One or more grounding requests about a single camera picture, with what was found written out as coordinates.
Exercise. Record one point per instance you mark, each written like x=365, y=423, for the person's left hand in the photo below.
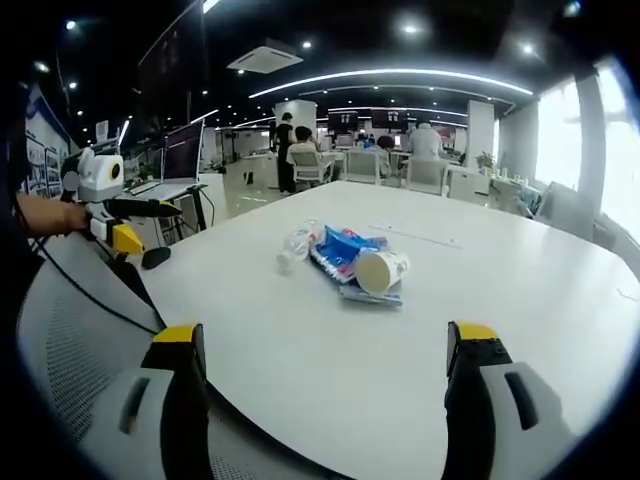
x=75, y=218

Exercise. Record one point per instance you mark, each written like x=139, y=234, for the open laptop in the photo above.
x=180, y=155

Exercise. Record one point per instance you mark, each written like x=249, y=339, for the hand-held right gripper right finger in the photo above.
x=470, y=400

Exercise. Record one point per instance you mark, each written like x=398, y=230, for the clear plastic bottle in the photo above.
x=300, y=242

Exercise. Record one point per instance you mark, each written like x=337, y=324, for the green potted plant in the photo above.
x=485, y=160

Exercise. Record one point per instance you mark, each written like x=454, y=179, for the white table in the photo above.
x=310, y=360

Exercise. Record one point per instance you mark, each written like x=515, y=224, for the large dark hanging screen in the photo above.
x=175, y=65

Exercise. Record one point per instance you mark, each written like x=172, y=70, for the white paper cup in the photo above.
x=380, y=270

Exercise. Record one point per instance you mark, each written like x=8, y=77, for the blue white packet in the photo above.
x=375, y=299

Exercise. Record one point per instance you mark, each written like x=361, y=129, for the laptop stand desk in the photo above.
x=192, y=205

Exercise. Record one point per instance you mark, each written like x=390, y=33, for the white mesh office chair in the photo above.
x=75, y=350

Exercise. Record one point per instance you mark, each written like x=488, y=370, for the blue snack packet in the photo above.
x=340, y=250

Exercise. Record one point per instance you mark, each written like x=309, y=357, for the curved ceiling light strip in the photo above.
x=390, y=77

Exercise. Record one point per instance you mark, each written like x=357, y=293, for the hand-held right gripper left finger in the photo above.
x=180, y=400

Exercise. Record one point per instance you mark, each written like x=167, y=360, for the ceiling air vent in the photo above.
x=265, y=57

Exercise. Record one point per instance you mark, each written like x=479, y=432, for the wall poster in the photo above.
x=47, y=145

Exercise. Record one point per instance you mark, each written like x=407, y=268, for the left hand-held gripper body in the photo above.
x=97, y=180

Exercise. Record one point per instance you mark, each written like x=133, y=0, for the black oval object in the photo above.
x=156, y=257

